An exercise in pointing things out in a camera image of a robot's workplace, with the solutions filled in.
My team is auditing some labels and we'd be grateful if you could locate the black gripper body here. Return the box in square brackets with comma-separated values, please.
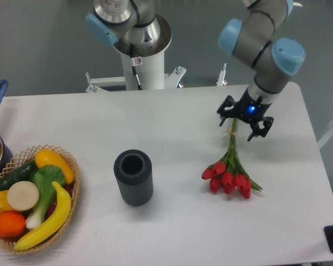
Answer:
[234, 88, 273, 124]

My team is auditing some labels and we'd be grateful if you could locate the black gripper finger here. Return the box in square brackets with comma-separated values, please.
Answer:
[247, 116, 274, 141]
[216, 95, 237, 126]

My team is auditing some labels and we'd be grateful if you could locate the red tulip bouquet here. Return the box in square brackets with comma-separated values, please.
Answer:
[201, 118, 263, 200]

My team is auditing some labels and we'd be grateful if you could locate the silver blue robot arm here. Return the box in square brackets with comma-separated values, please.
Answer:
[85, 1, 305, 137]

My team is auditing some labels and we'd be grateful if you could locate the dark grey ribbed vase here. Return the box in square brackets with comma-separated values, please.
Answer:
[113, 149, 153, 206]

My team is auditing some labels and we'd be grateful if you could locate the red fruit in basket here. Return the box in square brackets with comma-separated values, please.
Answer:
[46, 184, 73, 218]

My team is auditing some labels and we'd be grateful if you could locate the yellow squash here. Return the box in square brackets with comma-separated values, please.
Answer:
[34, 149, 75, 184]

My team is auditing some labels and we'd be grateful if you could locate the green white leek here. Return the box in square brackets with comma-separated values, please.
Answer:
[26, 165, 65, 231]

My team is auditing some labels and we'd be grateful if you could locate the yellow banana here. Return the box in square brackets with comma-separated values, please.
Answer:
[14, 181, 72, 251]

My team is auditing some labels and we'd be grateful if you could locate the woven wicker basket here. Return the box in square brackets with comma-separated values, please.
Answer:
[0, 145, 80, 255]

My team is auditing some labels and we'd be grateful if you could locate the green cucumber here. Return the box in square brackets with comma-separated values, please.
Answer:
[0, 160, 38, 191]

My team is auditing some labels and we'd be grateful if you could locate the beige round disc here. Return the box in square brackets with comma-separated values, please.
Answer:
[7, 181, 39, 211]

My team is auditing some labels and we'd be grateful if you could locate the orange fruit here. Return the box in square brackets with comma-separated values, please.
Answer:
[0, 211, 26, 238]

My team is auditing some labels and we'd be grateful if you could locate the white table clamp bracket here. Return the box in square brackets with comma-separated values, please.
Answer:
[85, 66, 186, 93]

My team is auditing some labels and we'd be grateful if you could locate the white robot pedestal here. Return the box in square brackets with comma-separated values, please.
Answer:
[114, 14, 172, 91]

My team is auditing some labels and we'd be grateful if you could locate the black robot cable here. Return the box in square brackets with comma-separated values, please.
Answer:
[129, 43, 143, 91]

